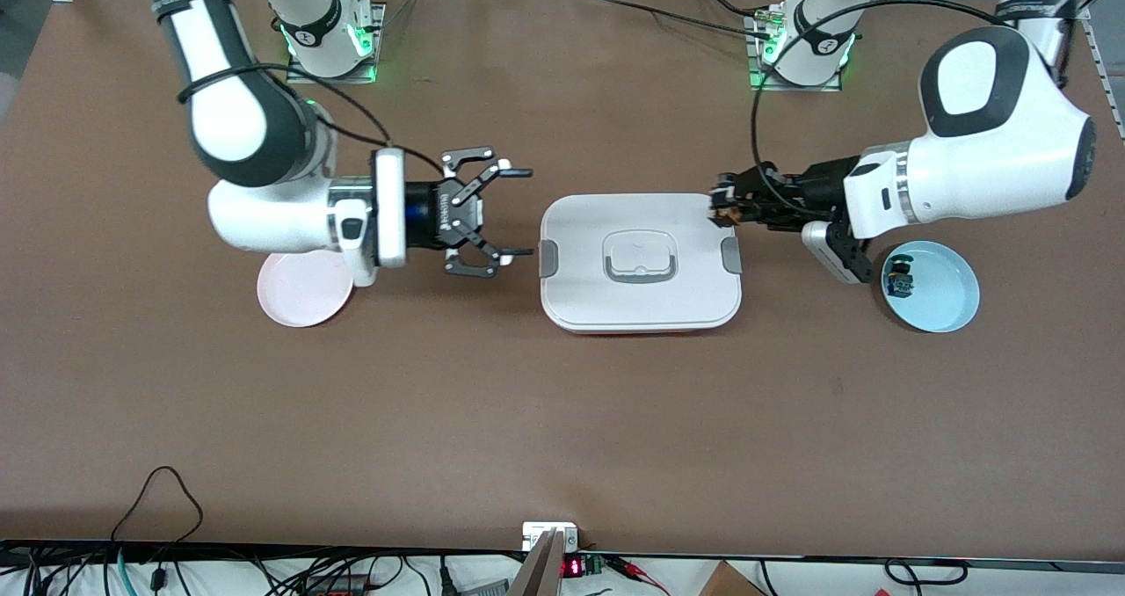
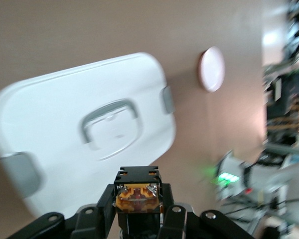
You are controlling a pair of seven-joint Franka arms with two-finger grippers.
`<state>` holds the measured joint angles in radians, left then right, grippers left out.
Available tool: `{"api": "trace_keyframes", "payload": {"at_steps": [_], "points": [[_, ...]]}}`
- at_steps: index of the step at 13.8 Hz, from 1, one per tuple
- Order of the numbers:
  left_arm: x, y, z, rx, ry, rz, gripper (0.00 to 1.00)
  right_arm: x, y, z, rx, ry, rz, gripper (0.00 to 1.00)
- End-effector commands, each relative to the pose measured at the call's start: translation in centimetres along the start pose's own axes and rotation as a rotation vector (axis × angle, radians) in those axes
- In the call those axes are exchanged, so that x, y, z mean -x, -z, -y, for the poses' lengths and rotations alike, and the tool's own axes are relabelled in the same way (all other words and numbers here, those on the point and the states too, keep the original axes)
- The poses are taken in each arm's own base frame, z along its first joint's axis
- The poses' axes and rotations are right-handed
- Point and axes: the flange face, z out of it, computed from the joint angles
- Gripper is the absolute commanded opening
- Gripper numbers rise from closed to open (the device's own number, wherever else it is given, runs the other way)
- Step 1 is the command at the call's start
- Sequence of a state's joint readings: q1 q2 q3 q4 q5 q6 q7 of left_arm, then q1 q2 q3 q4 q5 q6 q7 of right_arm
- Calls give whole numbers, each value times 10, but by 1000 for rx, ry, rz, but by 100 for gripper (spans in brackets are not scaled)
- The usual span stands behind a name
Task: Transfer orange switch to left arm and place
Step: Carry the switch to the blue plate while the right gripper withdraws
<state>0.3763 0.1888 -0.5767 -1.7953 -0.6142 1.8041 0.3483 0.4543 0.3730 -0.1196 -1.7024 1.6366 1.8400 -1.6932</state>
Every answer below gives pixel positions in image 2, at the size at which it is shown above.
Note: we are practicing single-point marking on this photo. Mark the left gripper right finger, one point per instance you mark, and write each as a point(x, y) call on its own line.
point(177, 224)

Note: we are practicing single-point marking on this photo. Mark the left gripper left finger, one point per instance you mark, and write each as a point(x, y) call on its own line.
point(87, 224)

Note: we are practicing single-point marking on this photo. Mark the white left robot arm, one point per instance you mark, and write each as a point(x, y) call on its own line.
point(269, 174)

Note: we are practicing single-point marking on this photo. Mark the pink round plate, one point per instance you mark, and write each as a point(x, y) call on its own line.
point(211, 69)

